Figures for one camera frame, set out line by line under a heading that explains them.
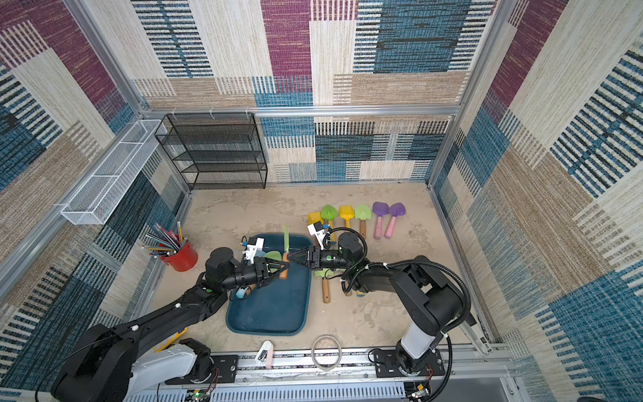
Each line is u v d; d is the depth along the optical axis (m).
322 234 0.78
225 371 0.73
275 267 0.76
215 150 1.08
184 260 0.93
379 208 1.09
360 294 0.87
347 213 1.08
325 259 0.74
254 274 0.70
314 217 1.06
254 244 0.76
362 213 1.10
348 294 0.87
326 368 0.73
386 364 0.73
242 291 0.82
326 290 0.87
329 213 1.08
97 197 0.71
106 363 0.41
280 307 0.92
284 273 0.74
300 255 0.75
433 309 0.46
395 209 1.09
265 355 0.74
